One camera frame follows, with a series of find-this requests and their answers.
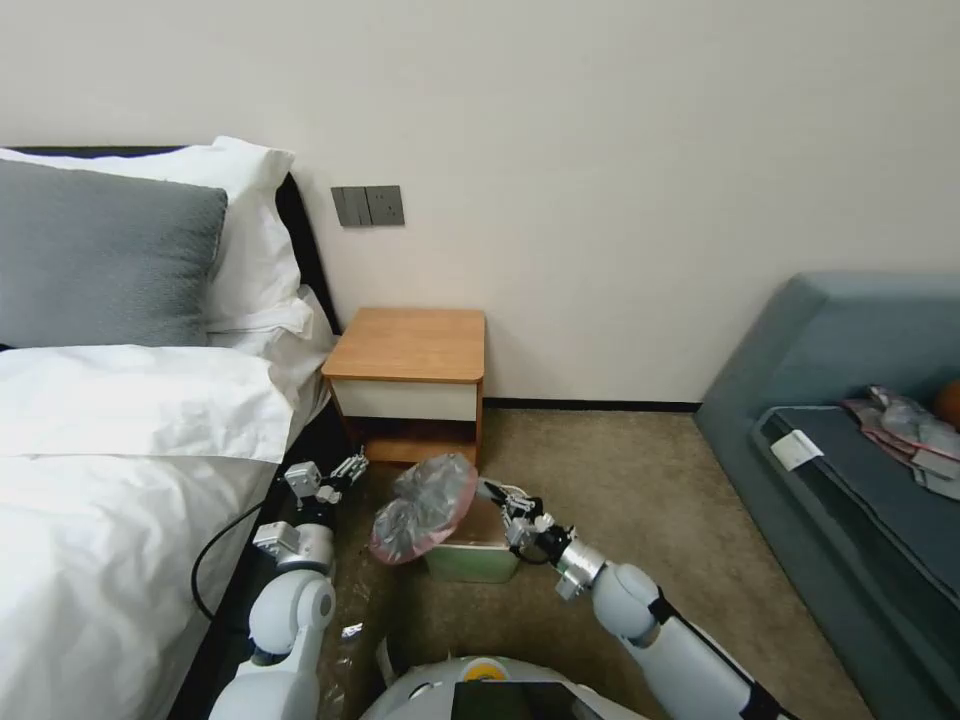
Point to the orange round object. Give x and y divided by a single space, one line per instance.
949 403

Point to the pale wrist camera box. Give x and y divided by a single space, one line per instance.
301 478

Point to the white duvet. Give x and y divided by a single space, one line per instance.
127 465

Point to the white cushion label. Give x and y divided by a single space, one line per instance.
796 451

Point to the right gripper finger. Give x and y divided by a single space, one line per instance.
508 531
501 498

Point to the wooden nightstand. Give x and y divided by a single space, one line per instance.
409 345

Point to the black baseboard strip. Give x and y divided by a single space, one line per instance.
592 406

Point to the white nightstand drawer front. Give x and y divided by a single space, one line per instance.
405 400

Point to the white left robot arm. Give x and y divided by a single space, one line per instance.
281 607

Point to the dark bed frame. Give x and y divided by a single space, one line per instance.
232 637

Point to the grey wall switch panel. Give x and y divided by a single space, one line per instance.
367 205

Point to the grey pillow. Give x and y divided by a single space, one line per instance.
97 255

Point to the teal sofa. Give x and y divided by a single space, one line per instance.
780 352

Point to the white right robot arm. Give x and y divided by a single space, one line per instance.
637 600

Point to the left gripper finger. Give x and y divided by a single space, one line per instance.
346 465
336 492

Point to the small clear plastic scrap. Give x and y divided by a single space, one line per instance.
351 631

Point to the clear pink-rimmed garbage bag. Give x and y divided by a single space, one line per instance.
424 510

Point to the large white pillow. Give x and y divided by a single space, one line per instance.
251 232

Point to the green white trash can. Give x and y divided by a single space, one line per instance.
469 561

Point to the crumpled clear plastic bags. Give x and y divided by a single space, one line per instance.
907 439

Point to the dark teal sofa cushion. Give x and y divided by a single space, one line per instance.
855 480

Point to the white robot front shell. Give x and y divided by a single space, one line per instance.
420 694

